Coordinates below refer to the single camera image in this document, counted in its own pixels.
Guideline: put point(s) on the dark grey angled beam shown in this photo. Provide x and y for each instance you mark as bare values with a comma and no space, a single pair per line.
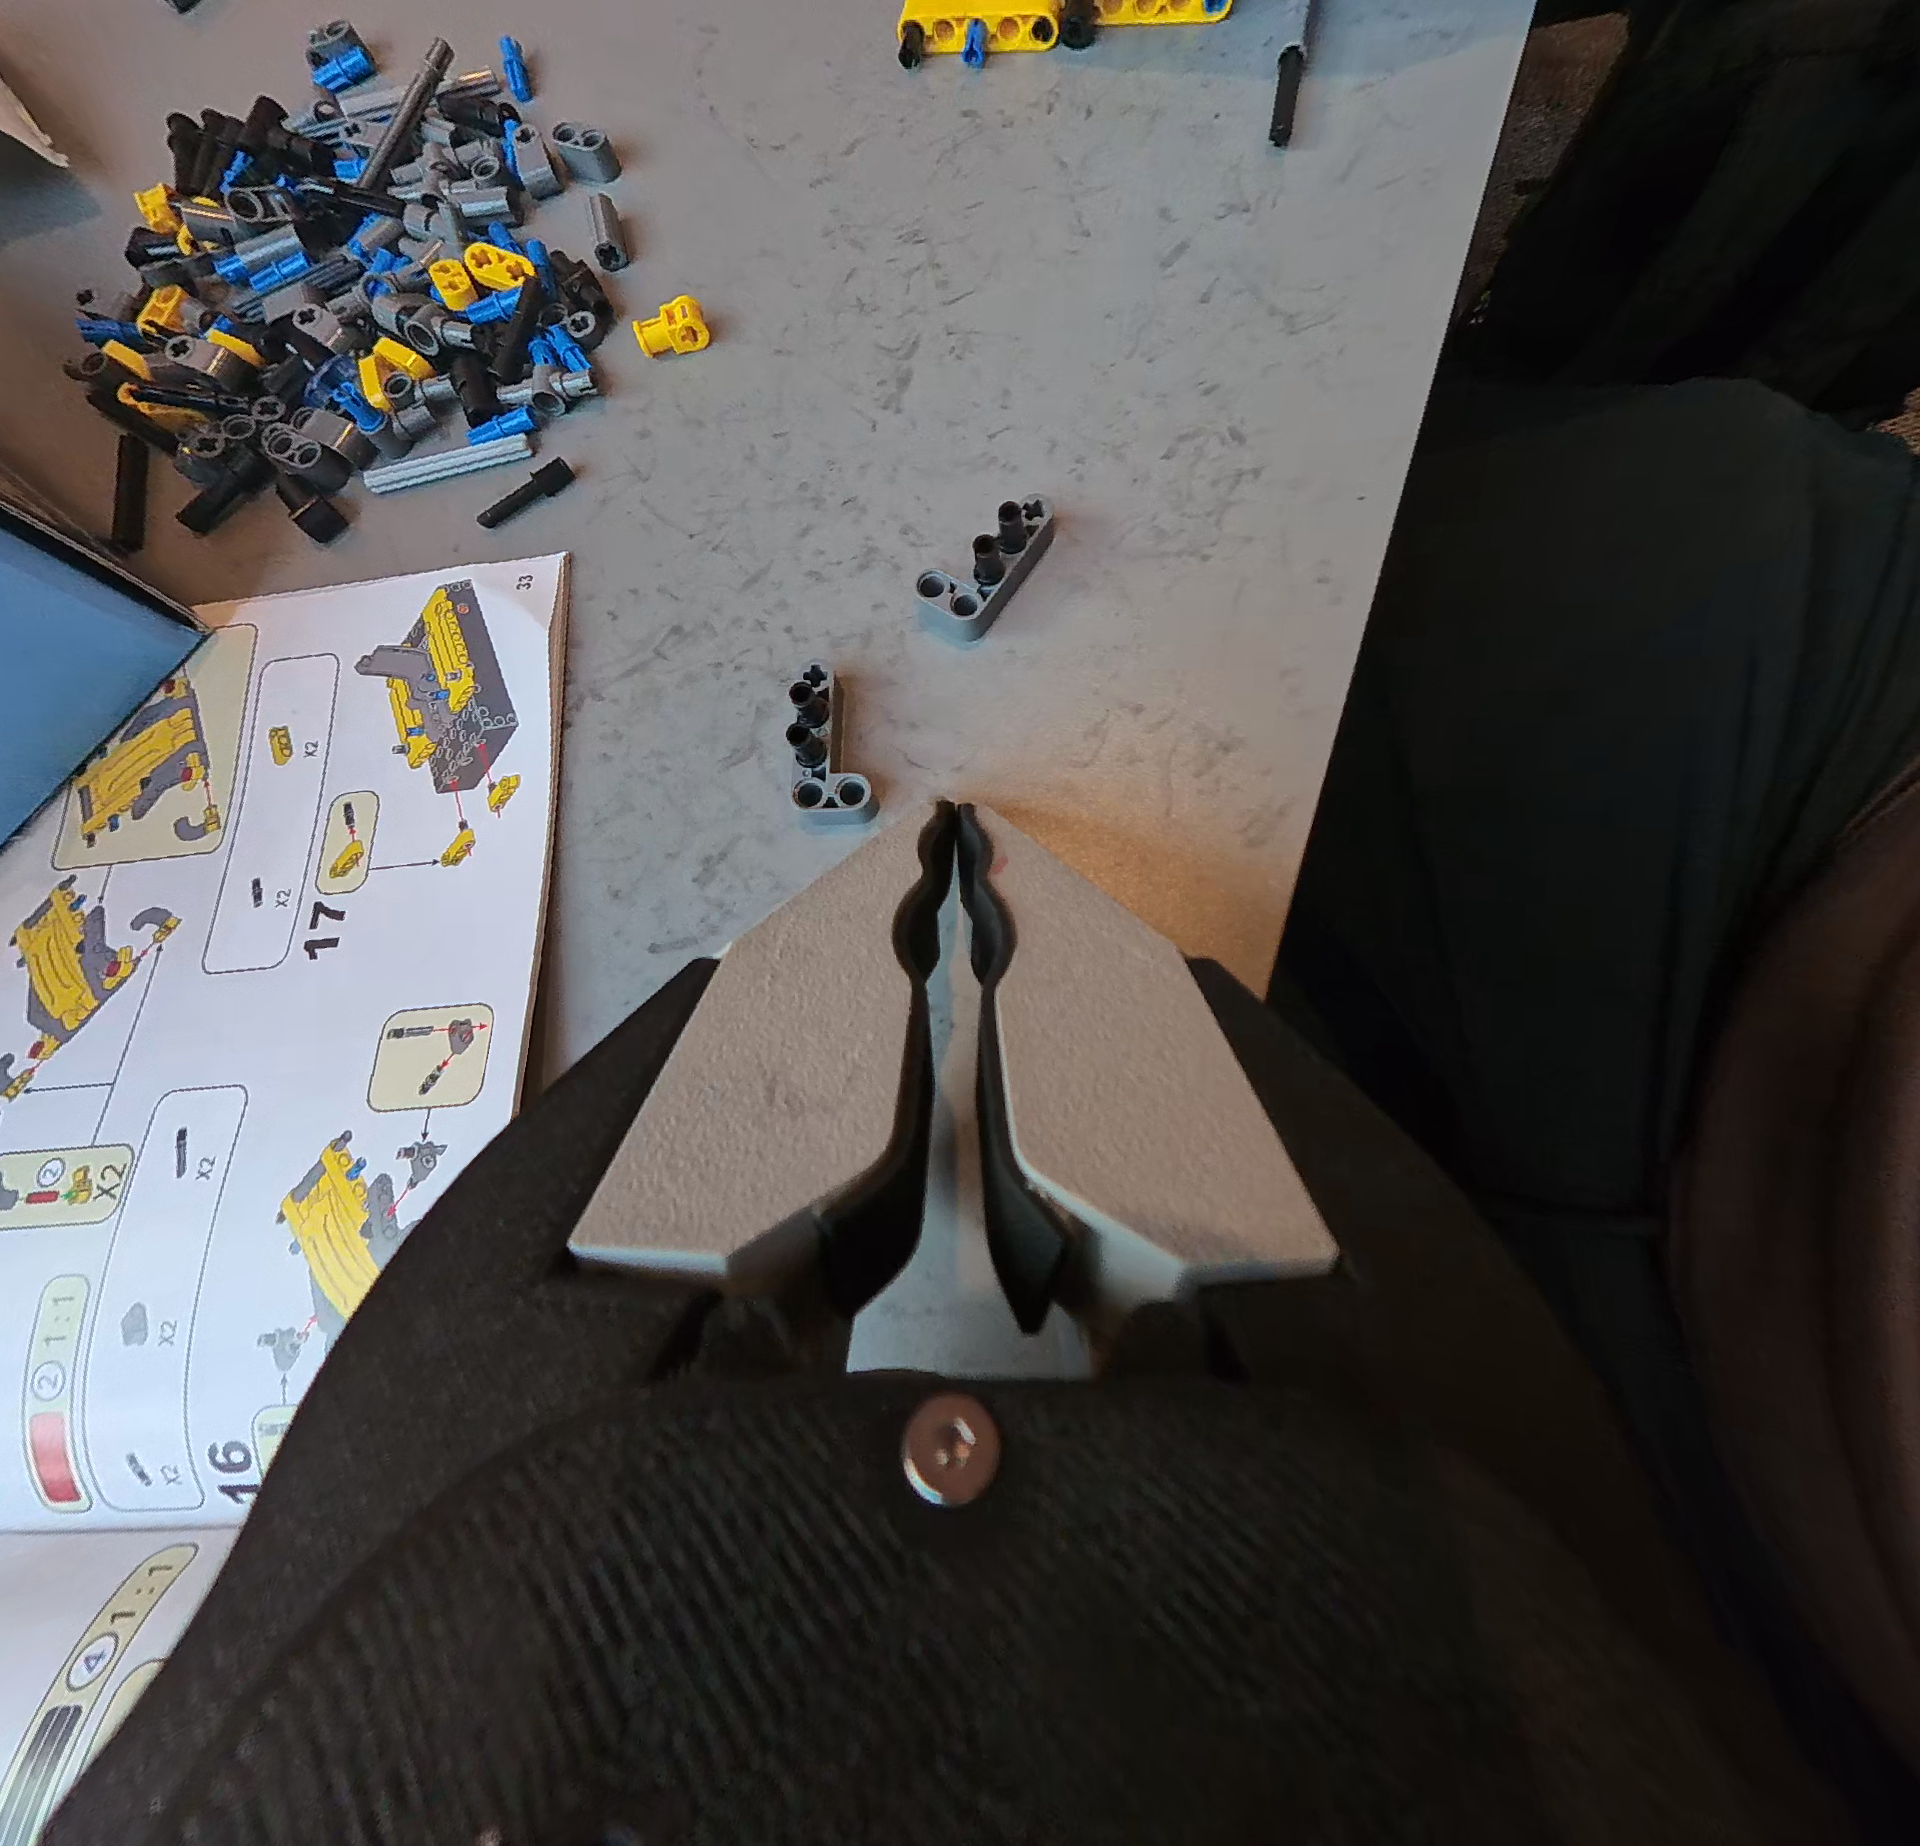
833,801

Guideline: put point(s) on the black pin piece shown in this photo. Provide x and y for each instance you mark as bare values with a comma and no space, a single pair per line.
525,497

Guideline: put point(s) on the pile of mixed building pieces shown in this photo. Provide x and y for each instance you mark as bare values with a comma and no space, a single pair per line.
330,285

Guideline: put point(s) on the light grey angled beam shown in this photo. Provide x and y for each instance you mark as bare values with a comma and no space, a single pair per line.
960,610

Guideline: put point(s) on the light grey ribbed axle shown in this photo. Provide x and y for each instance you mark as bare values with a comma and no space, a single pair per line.
446,466

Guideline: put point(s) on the blue kit box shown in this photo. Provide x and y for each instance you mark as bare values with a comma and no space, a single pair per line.
75,677

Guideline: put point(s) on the yellow connector piece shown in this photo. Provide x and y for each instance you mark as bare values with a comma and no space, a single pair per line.
671,329

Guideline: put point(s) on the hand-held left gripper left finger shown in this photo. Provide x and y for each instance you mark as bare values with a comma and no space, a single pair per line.
750,1096

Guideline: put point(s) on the crumpled clear plastic bag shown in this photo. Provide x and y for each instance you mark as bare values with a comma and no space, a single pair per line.
23,130

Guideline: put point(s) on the black grey axle rod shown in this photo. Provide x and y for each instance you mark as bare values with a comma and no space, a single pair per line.
1292,46

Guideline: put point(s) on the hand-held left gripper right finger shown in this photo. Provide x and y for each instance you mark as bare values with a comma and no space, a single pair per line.
1140,1112

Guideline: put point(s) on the building instruction booklet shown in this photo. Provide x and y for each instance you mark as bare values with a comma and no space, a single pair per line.
225,977

